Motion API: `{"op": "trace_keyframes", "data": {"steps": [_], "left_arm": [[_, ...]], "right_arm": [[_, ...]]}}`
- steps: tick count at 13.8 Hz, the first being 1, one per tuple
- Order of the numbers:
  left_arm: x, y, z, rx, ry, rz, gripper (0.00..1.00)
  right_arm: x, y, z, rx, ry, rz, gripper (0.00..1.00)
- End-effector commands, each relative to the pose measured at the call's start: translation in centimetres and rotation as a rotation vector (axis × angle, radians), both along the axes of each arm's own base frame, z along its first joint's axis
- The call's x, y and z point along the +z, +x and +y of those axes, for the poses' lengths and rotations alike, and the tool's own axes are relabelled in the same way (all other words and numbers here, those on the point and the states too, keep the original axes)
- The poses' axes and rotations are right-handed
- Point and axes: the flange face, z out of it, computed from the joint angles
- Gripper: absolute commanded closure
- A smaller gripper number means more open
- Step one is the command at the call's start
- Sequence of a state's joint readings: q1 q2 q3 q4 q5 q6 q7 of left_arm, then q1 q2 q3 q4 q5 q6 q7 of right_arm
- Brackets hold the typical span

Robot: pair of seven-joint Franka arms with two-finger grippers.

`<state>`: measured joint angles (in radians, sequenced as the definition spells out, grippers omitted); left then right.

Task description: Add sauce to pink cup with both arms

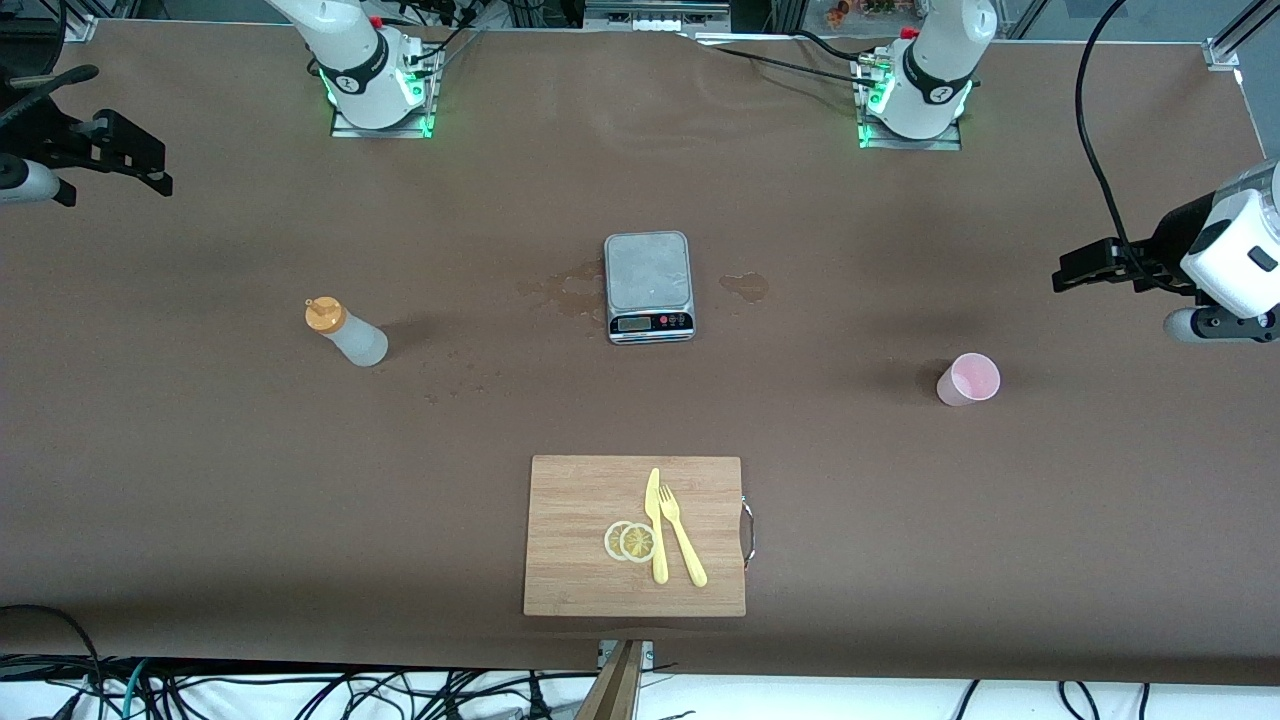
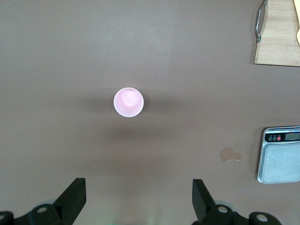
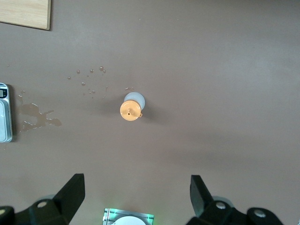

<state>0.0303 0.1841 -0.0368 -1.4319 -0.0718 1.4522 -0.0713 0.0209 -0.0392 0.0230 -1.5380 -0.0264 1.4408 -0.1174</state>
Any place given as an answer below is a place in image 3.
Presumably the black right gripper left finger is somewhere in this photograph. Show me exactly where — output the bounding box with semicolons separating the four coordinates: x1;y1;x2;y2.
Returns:
0;173;85;225

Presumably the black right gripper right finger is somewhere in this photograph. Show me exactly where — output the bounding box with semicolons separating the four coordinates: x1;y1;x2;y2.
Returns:
186;174;284;225

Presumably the translucent sauce bottle orange cap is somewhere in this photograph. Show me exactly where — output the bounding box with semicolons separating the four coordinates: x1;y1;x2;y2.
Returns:
120;91;146;122

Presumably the wide brown liquid stain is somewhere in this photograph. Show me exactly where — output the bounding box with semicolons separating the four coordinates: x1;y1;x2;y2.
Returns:
18;90;62;133

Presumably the silver digital kitchen scale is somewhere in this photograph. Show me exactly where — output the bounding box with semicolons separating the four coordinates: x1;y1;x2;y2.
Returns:
0;82;13;143

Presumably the bamboo cutting board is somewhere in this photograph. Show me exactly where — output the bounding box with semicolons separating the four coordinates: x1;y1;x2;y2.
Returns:
0;0;52;31

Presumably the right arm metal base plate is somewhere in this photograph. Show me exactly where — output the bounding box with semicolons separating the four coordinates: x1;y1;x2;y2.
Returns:
104;208;155;225

